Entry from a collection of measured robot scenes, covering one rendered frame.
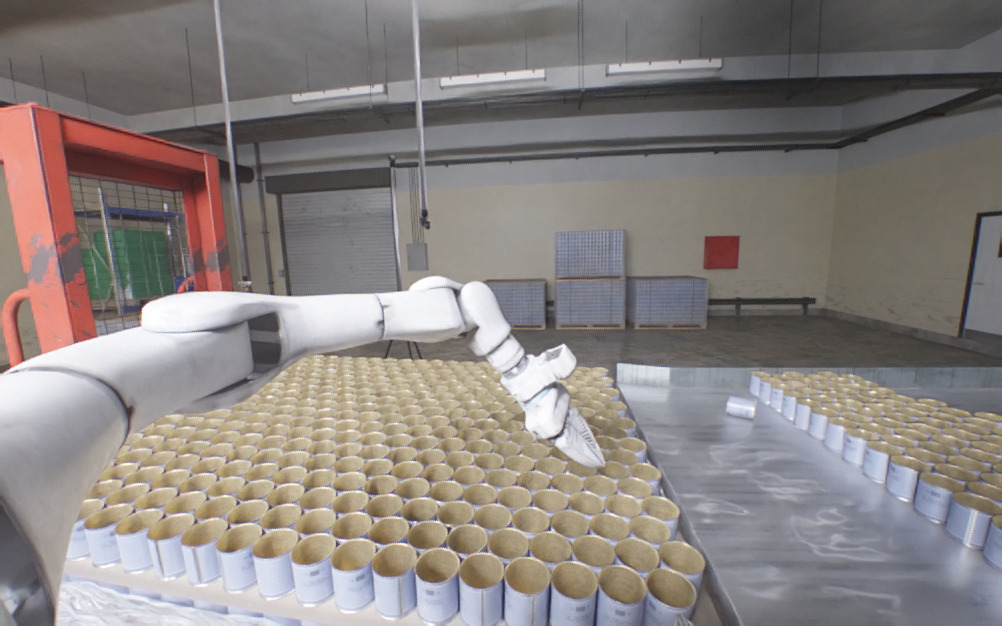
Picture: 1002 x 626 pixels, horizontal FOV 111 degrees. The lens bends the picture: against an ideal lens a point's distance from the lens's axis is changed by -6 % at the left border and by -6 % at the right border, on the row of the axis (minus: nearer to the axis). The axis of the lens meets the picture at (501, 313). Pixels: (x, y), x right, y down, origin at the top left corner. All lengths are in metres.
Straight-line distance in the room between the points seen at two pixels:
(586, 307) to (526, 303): 1.26
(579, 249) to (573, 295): 0.96
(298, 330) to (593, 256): 7.62
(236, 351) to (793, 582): 0.91
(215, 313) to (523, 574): 0.57
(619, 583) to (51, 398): 0.68
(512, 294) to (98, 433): 7.76
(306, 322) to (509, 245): 9.20
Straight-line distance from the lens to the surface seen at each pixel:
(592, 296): 8.02
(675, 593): 0.74
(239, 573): 0.83
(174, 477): 1.12
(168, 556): 0.91
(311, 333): 0.46
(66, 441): 0.28
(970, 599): 1.06
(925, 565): 1.09
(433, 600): 0.68
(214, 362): 0.40
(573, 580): 0.72
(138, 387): 0.36
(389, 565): 0.75
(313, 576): 0.75
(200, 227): 1.93
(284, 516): 0.89
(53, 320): 1.54
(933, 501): 1.22
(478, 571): 0.72
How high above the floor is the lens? 1.65
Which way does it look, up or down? 9 degrees down
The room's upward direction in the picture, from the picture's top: 2 degrees counter-clockwise
